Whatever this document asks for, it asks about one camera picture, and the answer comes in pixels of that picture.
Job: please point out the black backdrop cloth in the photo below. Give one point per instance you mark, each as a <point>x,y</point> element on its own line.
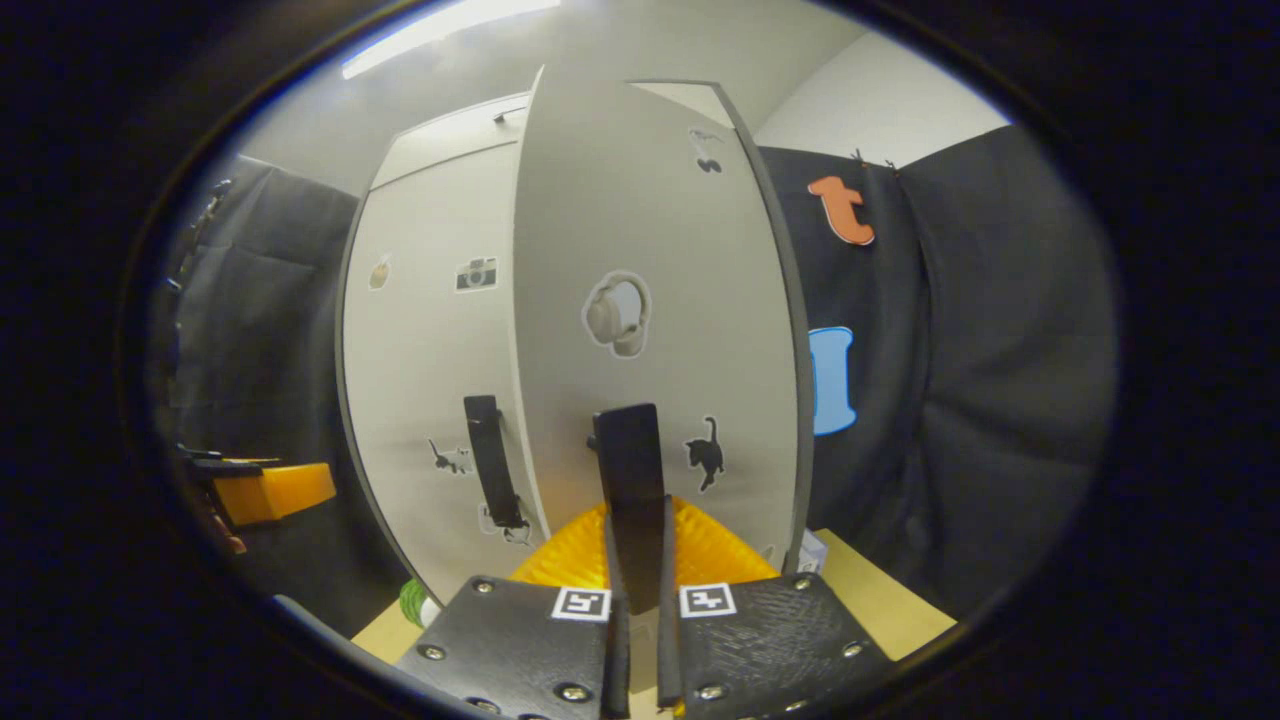
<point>1000,400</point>
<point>270,330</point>

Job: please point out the small white box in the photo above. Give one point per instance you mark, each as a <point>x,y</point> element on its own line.
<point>812,552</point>

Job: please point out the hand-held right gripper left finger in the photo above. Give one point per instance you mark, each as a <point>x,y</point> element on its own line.
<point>615,650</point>

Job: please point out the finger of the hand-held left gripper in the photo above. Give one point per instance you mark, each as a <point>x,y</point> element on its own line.
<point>280,492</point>

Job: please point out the white double-door shoe cabinet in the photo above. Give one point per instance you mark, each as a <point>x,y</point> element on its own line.
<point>787,260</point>

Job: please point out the white cabinet door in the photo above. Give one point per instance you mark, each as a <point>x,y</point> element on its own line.
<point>420,350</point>
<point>650,200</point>

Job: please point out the white cabinet top drawer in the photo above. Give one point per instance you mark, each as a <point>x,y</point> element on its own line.
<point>450,140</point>

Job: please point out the green striped object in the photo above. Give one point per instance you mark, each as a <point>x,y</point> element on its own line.
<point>412,603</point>

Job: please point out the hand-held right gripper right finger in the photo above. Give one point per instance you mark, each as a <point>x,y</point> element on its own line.
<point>668,660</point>

